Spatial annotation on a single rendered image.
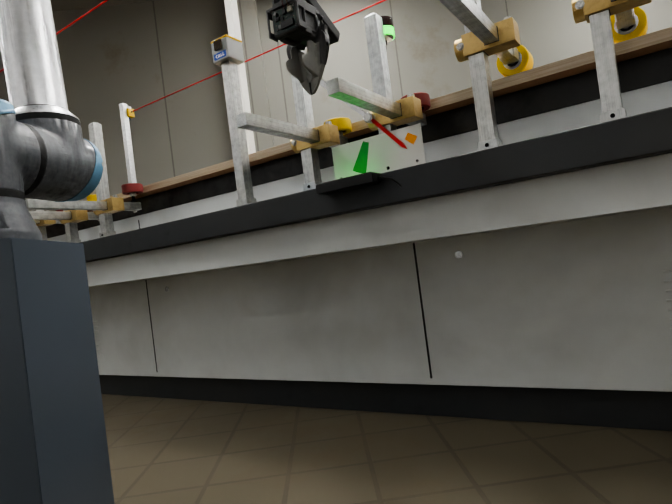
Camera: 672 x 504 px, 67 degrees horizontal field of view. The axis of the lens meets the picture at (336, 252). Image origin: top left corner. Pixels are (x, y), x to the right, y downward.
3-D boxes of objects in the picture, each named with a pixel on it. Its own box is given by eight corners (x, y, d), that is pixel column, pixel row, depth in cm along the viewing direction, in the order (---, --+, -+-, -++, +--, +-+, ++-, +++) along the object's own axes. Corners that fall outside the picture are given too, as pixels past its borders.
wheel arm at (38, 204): (29, 210, 169) (27, 197, 169) (24, 211, 171) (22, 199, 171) (142, 211, 205) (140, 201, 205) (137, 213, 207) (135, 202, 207)
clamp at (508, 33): (514, 38, 109) (511, 15, 109) (454, 59, 116) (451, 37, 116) (521, 46, 114) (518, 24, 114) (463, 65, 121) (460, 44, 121)
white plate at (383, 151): (425, 163, 122) (419, 122, 122) (335, 184, 136) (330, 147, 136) (426, 164, 122) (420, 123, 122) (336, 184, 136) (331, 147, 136)
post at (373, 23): (399, 198, 127) (375, 9, 128) (387, 200, 129) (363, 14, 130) (405, 198, 130) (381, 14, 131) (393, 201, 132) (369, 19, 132)
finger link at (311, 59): (297, 88, 91) (290, 38, 92) (316, 95, 96) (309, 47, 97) (310, 83, 90) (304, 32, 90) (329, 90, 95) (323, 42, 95)
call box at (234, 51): (229, 58, 153) (226, 33, 153) (213, 66, 157) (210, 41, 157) (245, 64, 159) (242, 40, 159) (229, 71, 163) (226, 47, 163)
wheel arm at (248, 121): (248, 128, 114) (245, 109, 114) (237, 131, 116) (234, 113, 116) (349, 149, 151) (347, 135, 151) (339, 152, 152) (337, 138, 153)
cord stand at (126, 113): (143, 256, 357) (124, 101, 359) (135, 257, 362) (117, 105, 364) (153, 255, 363) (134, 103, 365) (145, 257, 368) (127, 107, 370)
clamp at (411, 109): (415, 115, 123) (412, 95, 123) (367, 129, 130) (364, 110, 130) (424, 119, 127) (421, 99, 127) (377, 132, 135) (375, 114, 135)
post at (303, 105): (318, 207, 141) (296, 37, 141) (308, 209, 142) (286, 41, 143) (325, 207, 143) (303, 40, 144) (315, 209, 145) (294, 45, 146)
